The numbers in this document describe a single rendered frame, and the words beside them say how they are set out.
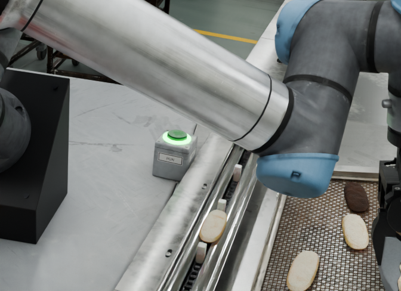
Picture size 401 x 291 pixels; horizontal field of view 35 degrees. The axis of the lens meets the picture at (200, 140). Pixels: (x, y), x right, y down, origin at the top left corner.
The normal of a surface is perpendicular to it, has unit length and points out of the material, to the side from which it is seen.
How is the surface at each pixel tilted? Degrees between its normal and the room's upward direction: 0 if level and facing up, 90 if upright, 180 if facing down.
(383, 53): 105
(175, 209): 0
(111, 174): 0
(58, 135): 90
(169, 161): 90
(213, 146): 0
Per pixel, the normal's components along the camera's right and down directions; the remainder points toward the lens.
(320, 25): -0.44, -0.43
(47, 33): -0.14, 0.81
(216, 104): 0.11, 0.56
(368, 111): 0.11, -0.89
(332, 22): -0.29, -0.31
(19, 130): 0.94, 0.03
